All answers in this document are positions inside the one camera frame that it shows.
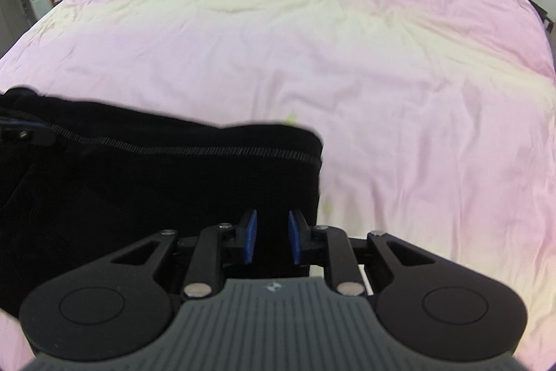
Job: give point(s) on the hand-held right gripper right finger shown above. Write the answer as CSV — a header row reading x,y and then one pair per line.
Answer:
x,y
295,239

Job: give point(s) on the dark bedside object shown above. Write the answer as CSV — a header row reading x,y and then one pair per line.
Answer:
x,y
543,17

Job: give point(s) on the pink bed cover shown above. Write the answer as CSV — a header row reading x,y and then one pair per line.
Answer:
x,y
330,62

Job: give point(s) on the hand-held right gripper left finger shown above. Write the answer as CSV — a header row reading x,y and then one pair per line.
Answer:
x,y
250,237

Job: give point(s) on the black pants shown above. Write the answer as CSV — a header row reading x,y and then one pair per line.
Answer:
x,y
143,188

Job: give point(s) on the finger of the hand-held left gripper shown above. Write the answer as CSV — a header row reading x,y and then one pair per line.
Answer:
x,y
30,134

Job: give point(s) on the white storage box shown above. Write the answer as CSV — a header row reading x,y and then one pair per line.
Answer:
x,y
40,2

